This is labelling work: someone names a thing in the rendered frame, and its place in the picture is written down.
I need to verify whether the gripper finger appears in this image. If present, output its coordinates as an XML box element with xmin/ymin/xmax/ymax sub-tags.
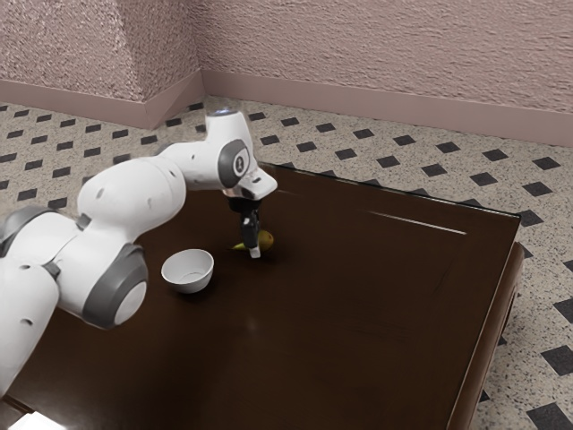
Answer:
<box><xmin>239</xmin><ymin>211</ymin><xmax>262</xmax><ymax>261</ymax></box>

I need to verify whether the yellow green fruit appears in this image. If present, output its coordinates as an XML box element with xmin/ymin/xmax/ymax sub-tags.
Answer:
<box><xmin>231</xmin><ymin>229</ymin><xmax>275</xmax><ymax>253</ymax></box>

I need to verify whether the white bowl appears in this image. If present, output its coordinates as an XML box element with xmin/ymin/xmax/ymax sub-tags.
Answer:
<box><xmin>160</xmin><ymin>248</ymin><xmax>215</xmax><ymax>295</ymax></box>

